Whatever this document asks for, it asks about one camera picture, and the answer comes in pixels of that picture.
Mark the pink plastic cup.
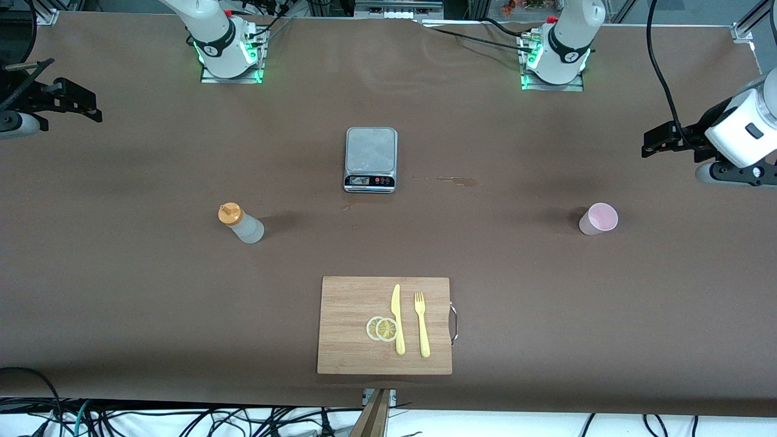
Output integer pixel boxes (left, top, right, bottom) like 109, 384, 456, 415
579, 203, 619, 236

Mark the sauce bottle with orange cap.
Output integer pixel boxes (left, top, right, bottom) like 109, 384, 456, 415
218, 203, 265, 245

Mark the aluminium corner profile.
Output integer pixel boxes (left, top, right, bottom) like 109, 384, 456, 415
731, 0, 777, 43

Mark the brown table cover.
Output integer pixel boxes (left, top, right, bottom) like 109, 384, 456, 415
0, 12, 777, 417

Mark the silver digital kitchen scale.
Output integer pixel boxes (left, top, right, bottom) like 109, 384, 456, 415
344, 126, 399, 194

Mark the yellow plastic fork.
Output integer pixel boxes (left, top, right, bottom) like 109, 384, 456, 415
414, 291, 431, 358

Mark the yellow plastic knife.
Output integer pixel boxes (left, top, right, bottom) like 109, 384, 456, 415
390, 284, 406, 356

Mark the wooden cutting board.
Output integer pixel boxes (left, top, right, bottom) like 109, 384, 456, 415
316, 276, 460, 376

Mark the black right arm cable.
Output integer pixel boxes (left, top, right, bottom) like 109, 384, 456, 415
0, 0, 56, 113

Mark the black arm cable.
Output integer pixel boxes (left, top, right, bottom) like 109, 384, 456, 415
0, 0, 56, 113
646, 0, 699, 146

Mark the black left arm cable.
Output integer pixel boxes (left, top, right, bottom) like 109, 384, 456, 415
646, 0, 699, 146

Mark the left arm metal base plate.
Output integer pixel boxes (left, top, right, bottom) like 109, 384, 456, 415
519, 30, 585, 92

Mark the black cable across table cover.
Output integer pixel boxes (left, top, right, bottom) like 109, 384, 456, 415
419, 17, 538, 54

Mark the black looped floor cable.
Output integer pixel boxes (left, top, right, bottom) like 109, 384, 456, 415
0, 367, 63, 437

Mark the teal floor cable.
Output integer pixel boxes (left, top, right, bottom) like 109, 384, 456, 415
58, 399, 93, 437

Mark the wooden post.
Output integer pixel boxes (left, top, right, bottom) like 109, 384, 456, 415
349, 388, 391, 437

